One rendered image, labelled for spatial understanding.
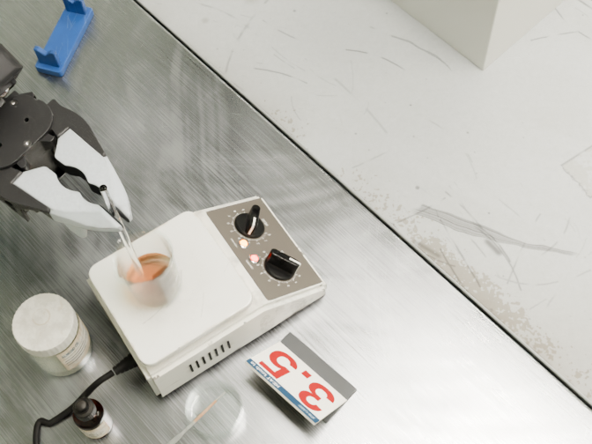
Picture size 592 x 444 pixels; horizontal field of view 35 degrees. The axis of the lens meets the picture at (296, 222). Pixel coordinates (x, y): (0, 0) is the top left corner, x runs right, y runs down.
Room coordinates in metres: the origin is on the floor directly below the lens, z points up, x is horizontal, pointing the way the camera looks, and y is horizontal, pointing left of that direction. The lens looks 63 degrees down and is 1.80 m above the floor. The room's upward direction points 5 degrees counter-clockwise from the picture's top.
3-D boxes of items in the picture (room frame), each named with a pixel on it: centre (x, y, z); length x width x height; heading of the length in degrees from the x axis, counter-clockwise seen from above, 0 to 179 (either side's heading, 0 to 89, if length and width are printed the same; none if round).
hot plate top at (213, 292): (0.36, 0.12, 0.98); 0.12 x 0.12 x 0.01; 29
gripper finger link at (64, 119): (0.42, 0.18, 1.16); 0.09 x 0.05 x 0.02; 48
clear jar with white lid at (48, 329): (0.34, 0.24, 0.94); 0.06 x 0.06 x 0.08
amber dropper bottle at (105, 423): (0.26, 0.21, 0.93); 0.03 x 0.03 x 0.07
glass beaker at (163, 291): (0.36, 0.14, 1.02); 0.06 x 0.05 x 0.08; 141
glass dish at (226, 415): (0.26, 0.09, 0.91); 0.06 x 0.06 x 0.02
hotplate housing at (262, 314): (0.38, 0.10, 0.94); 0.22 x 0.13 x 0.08; 119
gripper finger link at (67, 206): (0.36, 0.18, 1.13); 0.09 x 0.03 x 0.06; 46
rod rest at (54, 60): (0.73, 0.26, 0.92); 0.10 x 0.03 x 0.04; 159
